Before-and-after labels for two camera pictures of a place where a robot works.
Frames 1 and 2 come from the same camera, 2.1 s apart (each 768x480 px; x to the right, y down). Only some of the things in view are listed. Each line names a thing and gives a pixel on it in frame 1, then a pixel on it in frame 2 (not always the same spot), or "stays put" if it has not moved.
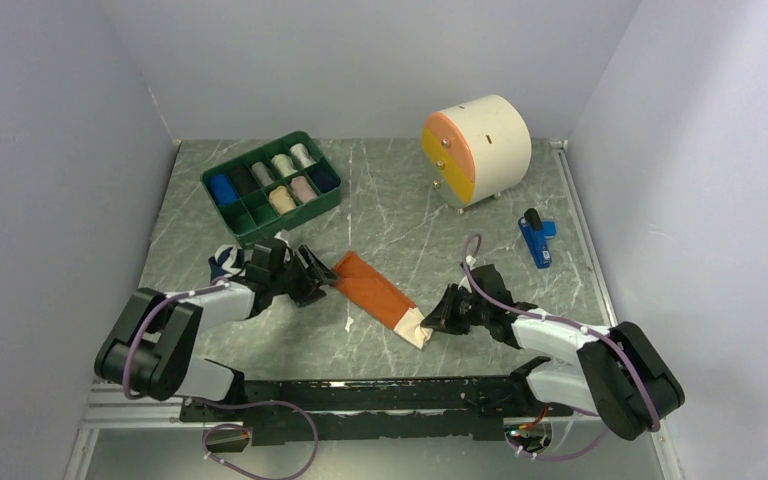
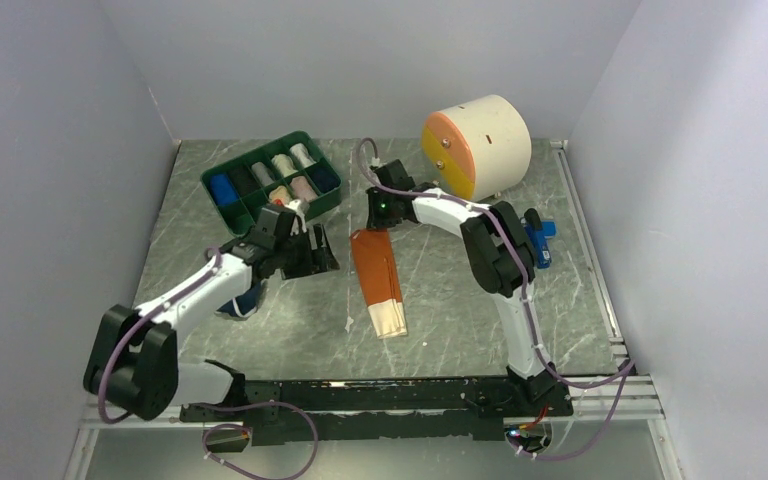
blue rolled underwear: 223,189 stays put
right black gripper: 443,319 -> 375,221
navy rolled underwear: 324,176 stays put
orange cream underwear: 363,283 -> 375,266
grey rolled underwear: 262,173 stays put
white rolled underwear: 301,152 stays put
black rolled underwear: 243,180 stays put
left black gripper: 313,277 -> 320,260
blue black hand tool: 536,233 stays put
